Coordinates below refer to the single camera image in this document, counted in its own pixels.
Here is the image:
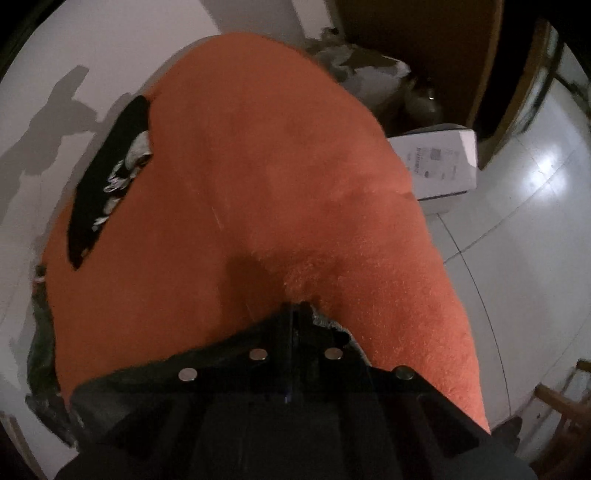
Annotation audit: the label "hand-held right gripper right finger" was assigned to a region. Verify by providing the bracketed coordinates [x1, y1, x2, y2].
[295, 305, 539, 480]

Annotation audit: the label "dark pants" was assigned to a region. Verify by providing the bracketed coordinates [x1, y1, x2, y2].
[69, 302, 370, 462]

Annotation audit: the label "pile of dark green clothes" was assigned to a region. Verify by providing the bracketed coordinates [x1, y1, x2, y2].
[25, 265, 77, 446]

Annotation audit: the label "orange blanket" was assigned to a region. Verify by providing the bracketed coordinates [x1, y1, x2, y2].
[41, 32, 490, 435]

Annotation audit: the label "grey crumpled cloth pile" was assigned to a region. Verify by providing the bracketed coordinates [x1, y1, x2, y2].
[307, 28, 411, 108]

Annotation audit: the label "wooden chair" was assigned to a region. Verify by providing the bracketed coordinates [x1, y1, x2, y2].
[533, 360, 591, 480]

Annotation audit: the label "black printed garment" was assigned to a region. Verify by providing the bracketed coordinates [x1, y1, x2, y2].
[68, 95, 153, 269]

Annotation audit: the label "white cardboard box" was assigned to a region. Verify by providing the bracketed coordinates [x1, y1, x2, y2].
[387, 124, 478, 201]

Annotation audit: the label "brown wooden wardrobe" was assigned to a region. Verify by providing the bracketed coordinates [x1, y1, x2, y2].
[332, 0, 504, 134]

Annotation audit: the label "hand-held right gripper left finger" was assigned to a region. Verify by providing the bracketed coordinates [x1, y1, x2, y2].
[55, 305, 297, 480]

